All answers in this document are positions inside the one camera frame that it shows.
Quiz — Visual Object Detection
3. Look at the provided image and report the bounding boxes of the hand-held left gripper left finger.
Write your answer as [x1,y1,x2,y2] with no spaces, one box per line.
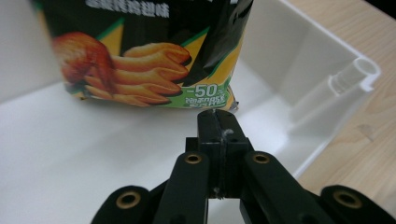
[185,109,222,200]

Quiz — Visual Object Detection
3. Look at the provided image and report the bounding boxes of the black yellow chip bag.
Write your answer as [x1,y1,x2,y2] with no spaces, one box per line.
[31,0,255,113]

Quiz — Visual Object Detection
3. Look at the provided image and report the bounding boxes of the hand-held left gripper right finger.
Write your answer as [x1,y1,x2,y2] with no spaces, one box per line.
[216,109,255,200]

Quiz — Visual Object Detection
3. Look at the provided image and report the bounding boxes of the white plastic bin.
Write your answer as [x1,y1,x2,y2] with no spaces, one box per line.
[0,0,382,224]

